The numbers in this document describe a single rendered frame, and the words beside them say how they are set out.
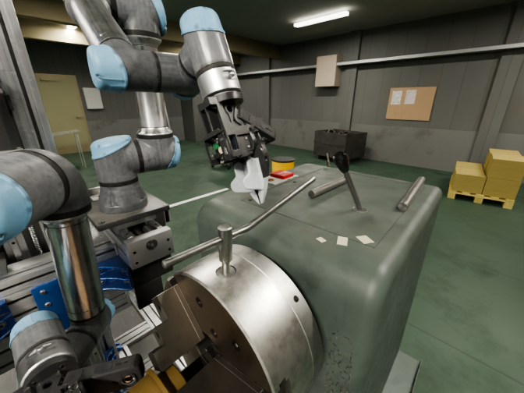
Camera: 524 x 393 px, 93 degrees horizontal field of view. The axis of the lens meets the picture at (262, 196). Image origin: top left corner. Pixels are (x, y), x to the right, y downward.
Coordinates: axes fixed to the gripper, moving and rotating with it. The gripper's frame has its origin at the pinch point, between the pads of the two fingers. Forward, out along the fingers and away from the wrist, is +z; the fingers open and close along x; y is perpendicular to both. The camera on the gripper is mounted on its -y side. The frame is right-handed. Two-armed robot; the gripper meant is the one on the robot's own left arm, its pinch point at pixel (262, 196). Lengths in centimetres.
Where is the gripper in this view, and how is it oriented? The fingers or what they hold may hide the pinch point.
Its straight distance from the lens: 50.3
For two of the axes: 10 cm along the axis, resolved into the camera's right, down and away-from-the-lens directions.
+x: 6.9, -1.4, -7.1
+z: 2.9, 9.5, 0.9
